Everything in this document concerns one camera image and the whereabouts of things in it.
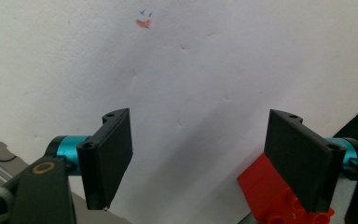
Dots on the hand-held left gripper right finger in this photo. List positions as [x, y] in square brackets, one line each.
[301, 158]

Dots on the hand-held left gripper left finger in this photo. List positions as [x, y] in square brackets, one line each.
[107, 158]

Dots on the red building block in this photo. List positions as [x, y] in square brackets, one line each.
[265, 189]

